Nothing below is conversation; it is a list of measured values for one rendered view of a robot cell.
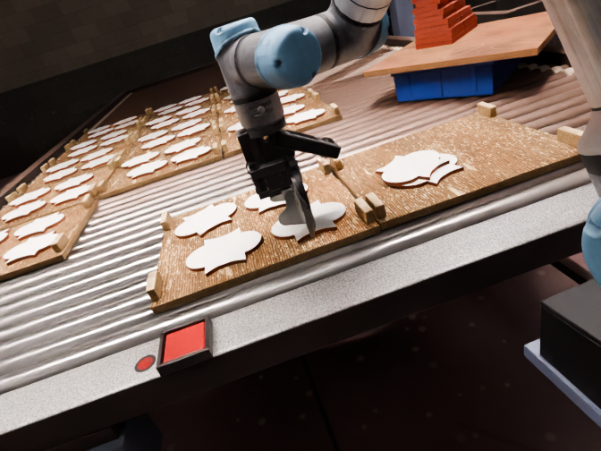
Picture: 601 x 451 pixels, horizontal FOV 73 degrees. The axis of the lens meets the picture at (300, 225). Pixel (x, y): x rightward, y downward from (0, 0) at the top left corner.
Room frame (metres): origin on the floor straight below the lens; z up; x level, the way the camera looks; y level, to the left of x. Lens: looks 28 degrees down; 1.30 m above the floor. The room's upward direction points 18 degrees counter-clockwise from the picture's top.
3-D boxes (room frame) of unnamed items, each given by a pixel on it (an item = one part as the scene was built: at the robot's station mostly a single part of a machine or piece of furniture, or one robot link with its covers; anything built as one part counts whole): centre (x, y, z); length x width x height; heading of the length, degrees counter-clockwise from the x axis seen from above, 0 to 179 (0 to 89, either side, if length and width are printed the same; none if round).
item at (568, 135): (0.66, -0.53, 0.95); 0.06 x 0.02 x 0.03; 3
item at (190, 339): (0.46, 0.21, 0.92); 0.06 x 0.06 x 0.01; 4
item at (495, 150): (0.79, -0.33, 0.93); 0.41 x 0.35 x 0.02; 93
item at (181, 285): (0.75, 0.09, 0.93); 0.41 x 0.35 x 0.02; 94
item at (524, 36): (1.34, -0.70, 1.03); 0.50 x 0.50 x 0.02; 44
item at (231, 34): (0.68, 0.01, 1.24); 0.09 x 0.08 x 0.11; 27
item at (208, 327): (0.46, 0.21, 0.92); 0.08 x 0.08 x 0.02; 4
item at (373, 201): (0.64, -0.14, 0.95); 0.06 x 0.02 x 0.03; 3
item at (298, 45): (0.60, -0.05, 1.24); 0.11 x 0.11 x 0.08; 27
